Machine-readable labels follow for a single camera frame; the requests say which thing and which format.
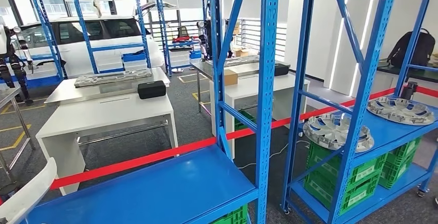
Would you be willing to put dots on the white plastic car part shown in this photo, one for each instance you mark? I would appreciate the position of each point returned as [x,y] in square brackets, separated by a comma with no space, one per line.
[30,188]

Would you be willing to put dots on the blue metal shelf rack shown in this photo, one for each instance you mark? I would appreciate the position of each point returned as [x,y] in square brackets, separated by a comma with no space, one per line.
[154,185]
[116,47]
[44,80]
[162,27]
[386,133]

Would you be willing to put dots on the cardboard box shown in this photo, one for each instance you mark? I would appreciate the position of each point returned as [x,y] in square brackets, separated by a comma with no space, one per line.
[230,77]
[241,52]

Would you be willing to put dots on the white table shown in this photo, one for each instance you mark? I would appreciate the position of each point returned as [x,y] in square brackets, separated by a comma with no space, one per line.
[246,84]
[102,113]

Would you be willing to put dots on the green plastic crate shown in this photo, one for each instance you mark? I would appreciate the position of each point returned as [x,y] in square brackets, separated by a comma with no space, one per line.
[359,196]
[405,152]
[244,120]
[397,174]
[369,171]
[232,215]

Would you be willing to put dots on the long silver metal panel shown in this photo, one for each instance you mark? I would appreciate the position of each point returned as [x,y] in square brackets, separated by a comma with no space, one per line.
[113,77]
[239,60]

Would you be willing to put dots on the blue plastic bin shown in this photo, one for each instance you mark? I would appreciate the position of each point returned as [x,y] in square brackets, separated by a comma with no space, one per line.
[195,55]
[134,57]

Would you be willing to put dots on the white black humanoid robot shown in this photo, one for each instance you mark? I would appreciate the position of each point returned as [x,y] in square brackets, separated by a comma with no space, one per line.
[204,41]
[8,61]

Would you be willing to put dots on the black case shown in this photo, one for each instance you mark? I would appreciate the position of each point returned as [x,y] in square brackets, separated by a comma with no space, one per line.
[151,89]
[282,69]

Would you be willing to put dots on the black red chair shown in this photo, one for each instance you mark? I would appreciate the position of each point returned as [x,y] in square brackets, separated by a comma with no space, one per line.
[182,34]

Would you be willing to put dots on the white slatted railing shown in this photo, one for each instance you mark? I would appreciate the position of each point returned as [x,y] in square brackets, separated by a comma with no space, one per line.
[260,34]

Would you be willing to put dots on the red barrier belt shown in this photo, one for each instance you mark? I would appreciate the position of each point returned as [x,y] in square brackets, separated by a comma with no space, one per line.
[427,92]
[137,161]

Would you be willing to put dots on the silver wheel hubcap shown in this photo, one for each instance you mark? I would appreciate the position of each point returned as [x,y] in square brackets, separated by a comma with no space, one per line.
[325,132]
[397,111]

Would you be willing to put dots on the white car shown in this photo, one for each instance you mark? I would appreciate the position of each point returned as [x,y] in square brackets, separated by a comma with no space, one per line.
[78,58]

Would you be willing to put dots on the black backpack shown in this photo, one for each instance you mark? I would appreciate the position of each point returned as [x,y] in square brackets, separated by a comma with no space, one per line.
[395,53]

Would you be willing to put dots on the green top bench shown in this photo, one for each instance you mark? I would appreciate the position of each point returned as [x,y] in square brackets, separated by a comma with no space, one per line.
[424,73]

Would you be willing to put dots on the black barrier post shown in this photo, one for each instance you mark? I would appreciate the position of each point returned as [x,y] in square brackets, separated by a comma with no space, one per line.
[409,90]
[8,190]

